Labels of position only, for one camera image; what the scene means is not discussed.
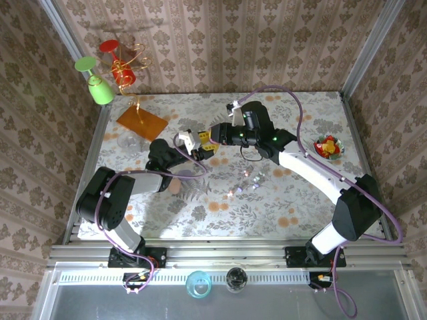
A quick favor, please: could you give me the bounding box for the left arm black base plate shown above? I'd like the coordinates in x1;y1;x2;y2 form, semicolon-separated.
107;246;167;269

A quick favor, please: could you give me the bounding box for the blue glass cup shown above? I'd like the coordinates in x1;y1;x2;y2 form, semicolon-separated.
185;269;213;299

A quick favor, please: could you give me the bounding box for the green plastic wine glass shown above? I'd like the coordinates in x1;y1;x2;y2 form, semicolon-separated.
73;55;116;106

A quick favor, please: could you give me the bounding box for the left black connector block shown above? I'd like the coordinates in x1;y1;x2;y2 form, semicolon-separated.
122;271;155;295

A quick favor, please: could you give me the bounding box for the red plastic wine glass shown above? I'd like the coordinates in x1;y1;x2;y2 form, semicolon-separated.
99;39;137;87

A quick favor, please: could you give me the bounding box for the aluminium table edge rail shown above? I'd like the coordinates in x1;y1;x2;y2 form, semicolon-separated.
339;93;394;243
62;105;113;241

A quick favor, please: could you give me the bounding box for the aluminium mounting rail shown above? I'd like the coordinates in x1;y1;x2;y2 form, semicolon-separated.
46;237;413;269

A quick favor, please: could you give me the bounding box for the white slotted cable duct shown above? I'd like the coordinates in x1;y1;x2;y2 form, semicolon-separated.
55;269;314;287

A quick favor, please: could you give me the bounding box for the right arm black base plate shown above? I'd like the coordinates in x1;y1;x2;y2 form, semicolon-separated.
285;245;347;269

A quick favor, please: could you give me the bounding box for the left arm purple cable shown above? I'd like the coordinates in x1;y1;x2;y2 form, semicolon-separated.
95;133;208;295

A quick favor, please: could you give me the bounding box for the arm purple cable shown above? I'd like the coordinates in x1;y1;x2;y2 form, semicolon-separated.
95;133;208;295
233;85;404;319

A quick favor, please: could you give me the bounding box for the grey metal shelf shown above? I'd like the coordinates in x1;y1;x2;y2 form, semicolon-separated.
43;285;414;320

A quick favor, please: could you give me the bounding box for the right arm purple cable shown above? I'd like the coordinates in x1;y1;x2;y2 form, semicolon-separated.
233;85;404;319

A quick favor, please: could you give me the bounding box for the bowl of colourful candies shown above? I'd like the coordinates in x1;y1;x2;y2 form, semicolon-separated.
313;133;346;163

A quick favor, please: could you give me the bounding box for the floral patterned table cover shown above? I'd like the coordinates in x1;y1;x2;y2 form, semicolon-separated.
77;91;384;240

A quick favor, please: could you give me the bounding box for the aluminium frame post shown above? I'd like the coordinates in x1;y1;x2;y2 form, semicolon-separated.
37;0;101;101
339;0;407;99

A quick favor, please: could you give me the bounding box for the clear glass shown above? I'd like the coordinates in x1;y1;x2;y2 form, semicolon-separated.
116;131;143;153

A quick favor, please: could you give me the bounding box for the dark clear glass jar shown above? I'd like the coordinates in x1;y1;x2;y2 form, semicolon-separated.
226;266;248;294

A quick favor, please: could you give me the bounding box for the gold wire glass rack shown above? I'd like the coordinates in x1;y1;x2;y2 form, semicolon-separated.
87;42;169;143

